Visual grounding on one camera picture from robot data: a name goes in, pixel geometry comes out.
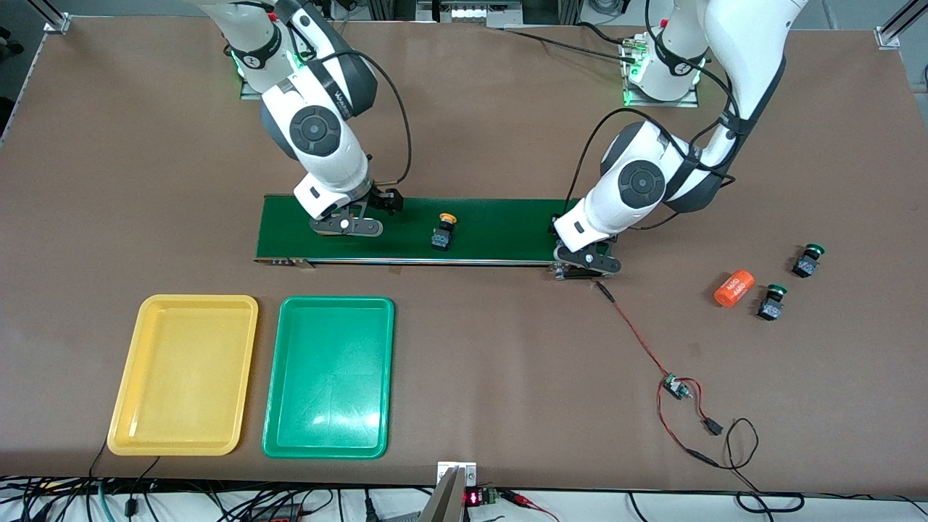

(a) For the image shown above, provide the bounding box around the green push button switch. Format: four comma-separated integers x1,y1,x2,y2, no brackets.
758,284,788,321
792,244,826,278

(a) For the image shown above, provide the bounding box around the black power cable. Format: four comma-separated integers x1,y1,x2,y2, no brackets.
500,22,642,66

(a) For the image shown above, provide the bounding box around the dark frame with white light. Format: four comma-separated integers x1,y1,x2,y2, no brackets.
366,0,581,30

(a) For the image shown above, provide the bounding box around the yellow plastic tray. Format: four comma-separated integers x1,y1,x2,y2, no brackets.
107,294,260,457

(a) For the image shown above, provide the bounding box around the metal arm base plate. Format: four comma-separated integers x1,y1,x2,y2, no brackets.
239,20,321,101
622,33,700,108

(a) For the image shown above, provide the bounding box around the thin black looped cable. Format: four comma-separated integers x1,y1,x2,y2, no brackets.
721,417,805,514

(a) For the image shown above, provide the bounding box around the tangled floor cable bundle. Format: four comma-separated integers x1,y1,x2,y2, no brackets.
0,455,436,522

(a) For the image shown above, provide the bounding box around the red clip lead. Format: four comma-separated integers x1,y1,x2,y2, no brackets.
500,489,560,522

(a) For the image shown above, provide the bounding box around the orange cylinder with 4680 print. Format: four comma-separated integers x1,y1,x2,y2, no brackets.
713,270,756,308

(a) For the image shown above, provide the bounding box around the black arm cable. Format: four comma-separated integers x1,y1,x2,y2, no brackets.
286,0,413,189
565,0,740,233

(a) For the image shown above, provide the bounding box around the green conveyor belt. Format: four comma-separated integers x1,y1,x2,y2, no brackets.
254,194,616,281

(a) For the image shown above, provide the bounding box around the green plastic tray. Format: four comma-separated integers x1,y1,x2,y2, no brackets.
262,296,396,460

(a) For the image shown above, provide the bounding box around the aluminium corner profile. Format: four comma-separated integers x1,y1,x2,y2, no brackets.
876,0,928,50
29,0,73,36

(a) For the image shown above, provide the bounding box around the yellow push button switch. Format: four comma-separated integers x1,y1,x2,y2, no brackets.
431,213,459,252

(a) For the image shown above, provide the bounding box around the red and black wire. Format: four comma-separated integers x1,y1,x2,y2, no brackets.
594,280,724,468

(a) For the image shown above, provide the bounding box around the grey metal camera mount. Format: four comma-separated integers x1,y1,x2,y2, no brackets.
417,461,479,522

